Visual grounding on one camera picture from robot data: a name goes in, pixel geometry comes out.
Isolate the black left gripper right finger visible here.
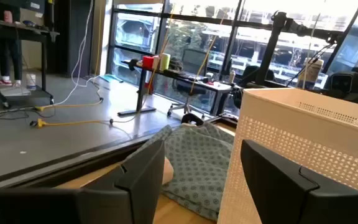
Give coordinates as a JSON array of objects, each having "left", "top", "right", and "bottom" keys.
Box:
[{"left": 240, "top": 139, "right": 358, "bottom": 224}]

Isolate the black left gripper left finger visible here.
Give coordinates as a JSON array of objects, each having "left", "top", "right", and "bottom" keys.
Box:
[{"left": 76, "top": 139, "right": 166, "bottom": 224}]

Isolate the white perforated plastic basket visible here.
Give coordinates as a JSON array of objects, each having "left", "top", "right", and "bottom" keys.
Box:
[{"left": 216, "top": 87, "right": 358, "bottom": 224}]

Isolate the blue patterned cloth gown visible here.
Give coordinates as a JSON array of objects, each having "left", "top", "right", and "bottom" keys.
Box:
[{"left": 124, "top": 123, "right": 236, "bottom": 222}]

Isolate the black standing desk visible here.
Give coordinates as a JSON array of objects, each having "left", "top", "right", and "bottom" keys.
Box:
[{"left": 117, "top": 58, "right": 234, "bottom": 118}]

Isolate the black office chair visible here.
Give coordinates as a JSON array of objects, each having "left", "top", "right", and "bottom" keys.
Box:
[{"left": 166, "top": 79, "right": 208, "bottom": 118}]

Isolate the white plastic container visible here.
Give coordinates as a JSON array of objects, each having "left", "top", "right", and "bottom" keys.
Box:
[{"left": 296, "top": 57, "right": 324, "bottom": 90}]

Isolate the red cup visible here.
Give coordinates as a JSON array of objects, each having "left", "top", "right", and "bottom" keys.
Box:
[{"left": 142, "top": 55, "right": 154, "bottom": 70}]

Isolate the yellow-green tape roll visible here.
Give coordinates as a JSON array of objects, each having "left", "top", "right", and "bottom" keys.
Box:
[{"left": 159, "top": 52, "right": 171, "bottom": 72}]

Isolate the person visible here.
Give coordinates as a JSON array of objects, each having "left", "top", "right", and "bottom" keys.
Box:
[{"left": 0, "top": 0, "right": 23, "bottom": 88}]

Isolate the black rolling cart table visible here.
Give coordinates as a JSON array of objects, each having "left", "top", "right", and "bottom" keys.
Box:
[{"left": 0, "top": 18, "right": 60, "bottom": 109}]

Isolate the black frame clamp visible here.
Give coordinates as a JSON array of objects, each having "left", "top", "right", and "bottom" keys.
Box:
[{"left": 181, "top": 113, "right": 204, "bottom": 127}]

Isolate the white cable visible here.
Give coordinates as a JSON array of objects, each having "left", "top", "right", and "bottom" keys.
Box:
[{"left": 50, "top": 0, "right": 94, "bottom": 108}]

